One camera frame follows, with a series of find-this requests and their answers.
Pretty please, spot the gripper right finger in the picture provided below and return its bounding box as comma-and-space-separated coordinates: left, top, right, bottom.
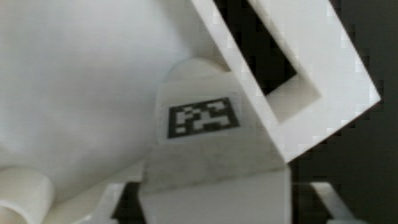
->
291, 182, 369, 224

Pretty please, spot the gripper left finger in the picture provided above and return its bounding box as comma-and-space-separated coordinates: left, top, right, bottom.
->
73, 182, 146, 224

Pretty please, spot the white table leg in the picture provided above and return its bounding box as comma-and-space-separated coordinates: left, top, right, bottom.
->
138, 58, 291, 224

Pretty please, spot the white square tabletop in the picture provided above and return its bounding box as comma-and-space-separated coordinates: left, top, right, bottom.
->
0, 0, 233, 224

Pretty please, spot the white L-shaped obstacle wall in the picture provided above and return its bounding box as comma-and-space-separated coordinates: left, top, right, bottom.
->
190, 0, 380, 160

